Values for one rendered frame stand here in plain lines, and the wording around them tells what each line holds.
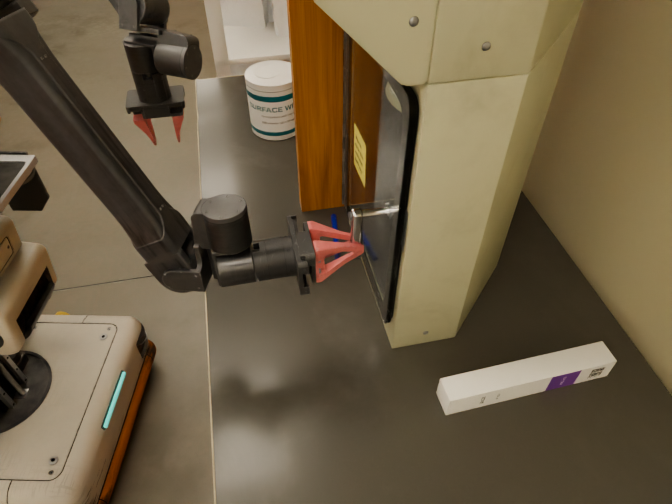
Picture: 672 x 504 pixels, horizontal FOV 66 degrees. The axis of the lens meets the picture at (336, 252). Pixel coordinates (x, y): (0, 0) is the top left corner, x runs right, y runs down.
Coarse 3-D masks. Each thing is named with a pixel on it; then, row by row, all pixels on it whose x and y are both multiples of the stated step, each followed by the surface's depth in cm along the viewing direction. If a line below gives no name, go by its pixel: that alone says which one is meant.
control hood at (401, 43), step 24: (336, 0) 44; (360, 0) 45; (384, 0) 45; (408, 0) 46; (432, 0) 46; (360, 24) 46; (384, 24) 47; (408, 24) 47; (432, 24) 48; (384, 48) 48; (408, 48) 49; (408, 72) 51
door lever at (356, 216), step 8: (360, 208) 70; (376, 208) 70; (384, 208) 70; (352, 216) 69; (360, 216) 69; (368, 216) 70; (376, 216) 70; (384, 216) 71; (352, 224) 70; (360, 224) 70; (352, 232) 71; (360, 232) 71; (352, 240) 72; (360, 240) 72; (360, 256) 75
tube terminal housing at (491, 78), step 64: (448, 0) 46; (512, 0) 48; (576, 0) 60; (448, 64) 51; (512, 64) 52; (448, 128) 56; (512, 128) 58; (448, 192) 63; (512, 192) 78; (448, 256) 72; (448, 320) 83
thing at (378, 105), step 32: (352, 64) 78; (352, 96) 81; (384, 96) 63; (352, 128) 85; (384, 128) 66; (352, 160) 89; (384, 160) 68; (352, 192) 93; (384, 192) 70; (384, 224) 73; (384, 256) 76; (384, 288) 79; (384, 320) 82
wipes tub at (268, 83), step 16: (256, 64) 125; (272, 64) 125; (288, 64) 125; (256, 80) 119; (272, 80) 119; (288, 80) 119; (256, 96) 120; (272, 96) 119; (288, 96) 121; (256, 112) 124; (272, 112) 122; (288, 112) 124; (256, 128) 128; (272, 128) 126; (288, 128) 127
